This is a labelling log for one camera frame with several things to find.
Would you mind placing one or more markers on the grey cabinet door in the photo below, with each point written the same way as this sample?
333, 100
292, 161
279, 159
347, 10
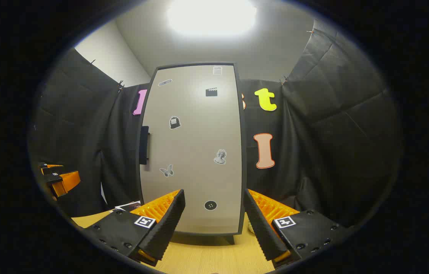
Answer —
193, 144

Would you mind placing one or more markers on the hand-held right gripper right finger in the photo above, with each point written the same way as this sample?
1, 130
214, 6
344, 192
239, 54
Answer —
262, 228

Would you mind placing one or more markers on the grey cabinet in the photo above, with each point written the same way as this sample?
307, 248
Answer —
228, 239

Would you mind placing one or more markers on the pale yellow round object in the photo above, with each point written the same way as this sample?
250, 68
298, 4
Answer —
251, 227

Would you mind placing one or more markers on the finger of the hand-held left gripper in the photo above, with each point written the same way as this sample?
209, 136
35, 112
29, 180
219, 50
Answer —
64, 182
48, 169

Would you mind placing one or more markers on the black backdrop cloth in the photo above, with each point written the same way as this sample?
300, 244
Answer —
332, 133

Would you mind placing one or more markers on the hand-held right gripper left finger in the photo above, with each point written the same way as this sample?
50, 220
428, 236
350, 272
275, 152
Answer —
168, 224

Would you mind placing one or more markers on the ceiling light panel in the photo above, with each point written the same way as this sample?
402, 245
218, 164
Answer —
212, 17

